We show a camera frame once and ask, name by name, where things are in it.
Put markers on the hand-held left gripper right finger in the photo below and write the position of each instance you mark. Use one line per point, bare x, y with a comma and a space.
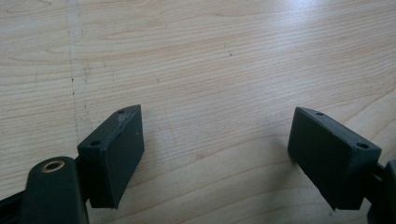
327, 155

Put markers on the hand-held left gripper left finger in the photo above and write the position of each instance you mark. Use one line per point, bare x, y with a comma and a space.
115, 161

